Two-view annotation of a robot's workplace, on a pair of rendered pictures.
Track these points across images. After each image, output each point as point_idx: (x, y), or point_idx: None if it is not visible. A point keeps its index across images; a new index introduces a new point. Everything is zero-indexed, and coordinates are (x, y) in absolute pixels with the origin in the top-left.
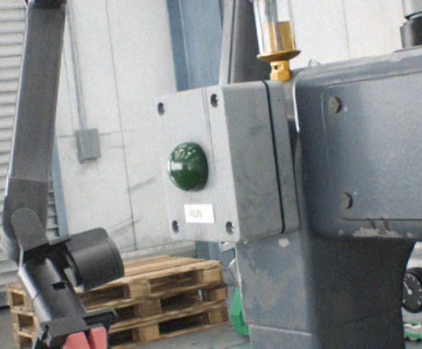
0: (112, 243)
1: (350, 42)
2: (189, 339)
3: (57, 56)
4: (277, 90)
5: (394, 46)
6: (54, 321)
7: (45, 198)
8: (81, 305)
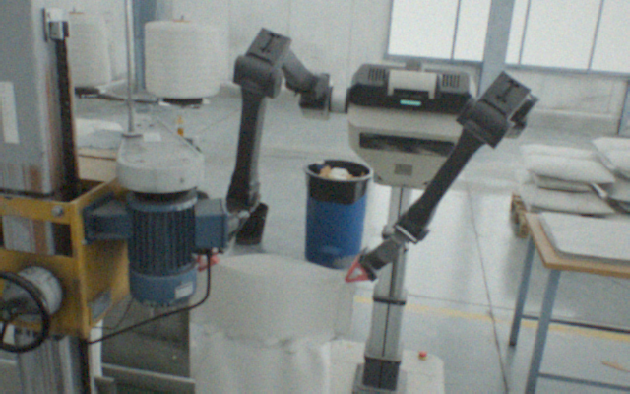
0: (382, 242)
1: None
2: None
3: (449, 153)
4: None
5: None
6: (365, 248)
7: (406, 212)
8: (372, 253)
